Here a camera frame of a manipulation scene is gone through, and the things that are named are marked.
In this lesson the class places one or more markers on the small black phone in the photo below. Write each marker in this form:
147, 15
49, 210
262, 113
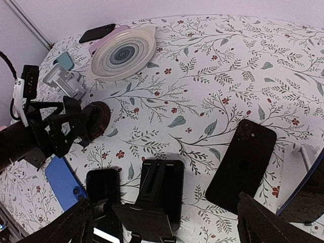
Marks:
243, 165

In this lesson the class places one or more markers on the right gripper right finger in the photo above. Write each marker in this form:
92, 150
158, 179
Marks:
258, 224

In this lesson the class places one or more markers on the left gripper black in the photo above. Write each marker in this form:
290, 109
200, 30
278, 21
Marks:
34, 143

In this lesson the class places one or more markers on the floral table mat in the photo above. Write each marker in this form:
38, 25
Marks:
207, 74

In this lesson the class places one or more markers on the black clamp phone stand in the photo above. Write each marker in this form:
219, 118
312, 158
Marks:
155, 215

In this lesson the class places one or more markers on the round wooden base stand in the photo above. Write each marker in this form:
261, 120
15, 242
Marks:
88, 123

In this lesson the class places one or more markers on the teal phone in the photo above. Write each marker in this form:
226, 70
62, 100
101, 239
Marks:
65, 61

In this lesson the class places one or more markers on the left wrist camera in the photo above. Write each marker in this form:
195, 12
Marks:
25, 90

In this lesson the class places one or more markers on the blue phone face down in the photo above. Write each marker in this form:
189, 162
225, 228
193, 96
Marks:
65, 185

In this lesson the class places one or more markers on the pink phone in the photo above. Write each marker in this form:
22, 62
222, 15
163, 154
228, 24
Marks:
93, 48

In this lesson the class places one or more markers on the white round dish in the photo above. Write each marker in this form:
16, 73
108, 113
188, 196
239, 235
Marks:
124, 54

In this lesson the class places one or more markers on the left aluminium frame post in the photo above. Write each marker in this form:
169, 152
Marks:
28, 23

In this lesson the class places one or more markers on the silver folding phone stand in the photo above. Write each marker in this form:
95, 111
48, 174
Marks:
65, 81

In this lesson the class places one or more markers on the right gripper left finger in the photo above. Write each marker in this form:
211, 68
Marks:
74, 225

